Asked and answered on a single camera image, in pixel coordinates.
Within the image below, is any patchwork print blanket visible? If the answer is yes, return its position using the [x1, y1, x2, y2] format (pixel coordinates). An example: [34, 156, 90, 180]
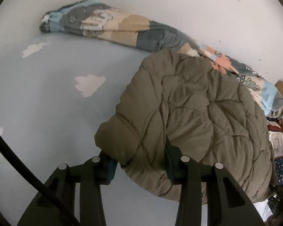
[39, 0, 283, 119]

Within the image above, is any black cable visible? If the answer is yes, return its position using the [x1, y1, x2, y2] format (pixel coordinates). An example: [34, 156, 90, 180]
[0, 124, 81, 226]

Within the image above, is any dark patterned cloth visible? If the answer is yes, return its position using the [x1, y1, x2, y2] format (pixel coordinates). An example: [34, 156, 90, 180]
[268, 186, 283, 217]

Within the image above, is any white building print cloth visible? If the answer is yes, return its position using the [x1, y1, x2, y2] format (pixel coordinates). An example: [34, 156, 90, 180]
[268, 122, 283, 160]

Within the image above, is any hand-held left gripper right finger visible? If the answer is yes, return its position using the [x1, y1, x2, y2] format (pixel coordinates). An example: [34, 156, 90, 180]
[165, 140, 266, 226]

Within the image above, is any olive quilted puffer jacket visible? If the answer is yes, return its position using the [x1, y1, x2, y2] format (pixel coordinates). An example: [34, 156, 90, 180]
[94, 48, 275, 205]

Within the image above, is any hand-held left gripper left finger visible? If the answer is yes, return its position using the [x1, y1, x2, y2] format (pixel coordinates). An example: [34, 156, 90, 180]
[17, 151, 118, 226]

